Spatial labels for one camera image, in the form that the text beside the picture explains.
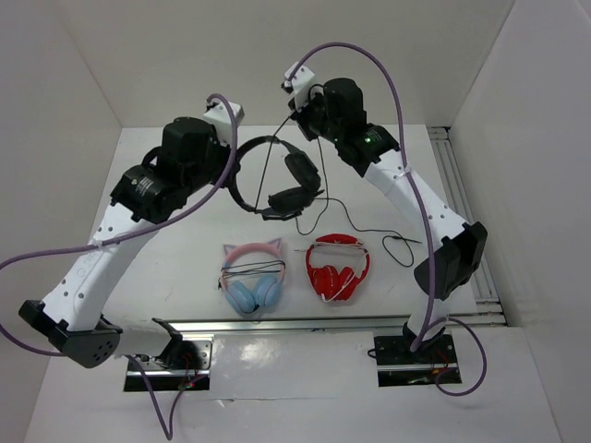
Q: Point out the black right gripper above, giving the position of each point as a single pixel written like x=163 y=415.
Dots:
x=316 y=97

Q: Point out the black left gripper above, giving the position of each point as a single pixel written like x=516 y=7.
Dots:
x=214 y=142

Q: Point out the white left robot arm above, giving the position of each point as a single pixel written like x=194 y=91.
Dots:
x=71 y=316

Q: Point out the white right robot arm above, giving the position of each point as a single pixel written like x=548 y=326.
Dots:
x=455 y=246

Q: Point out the pink blue cat-ear headphones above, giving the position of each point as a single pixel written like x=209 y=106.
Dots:
x=248 y=287

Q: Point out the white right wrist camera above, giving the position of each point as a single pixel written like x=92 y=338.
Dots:
x=297 y=83

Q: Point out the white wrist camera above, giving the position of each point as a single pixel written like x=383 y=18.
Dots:
x=223 y=118
x=297 y=83

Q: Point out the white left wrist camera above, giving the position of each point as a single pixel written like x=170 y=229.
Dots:
x=223 y=118

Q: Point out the aluminium rail front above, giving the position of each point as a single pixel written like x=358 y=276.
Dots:
x=285 y=326

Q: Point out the aluminium rail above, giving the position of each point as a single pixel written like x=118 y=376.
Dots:
x=488 y=302
x=285 y=326

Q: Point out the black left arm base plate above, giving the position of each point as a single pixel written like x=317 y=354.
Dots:
x=189 y=368

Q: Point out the aluminium rail right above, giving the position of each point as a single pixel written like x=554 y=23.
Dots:
x=488 y=302

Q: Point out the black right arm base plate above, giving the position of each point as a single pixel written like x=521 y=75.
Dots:
x=398 y=367

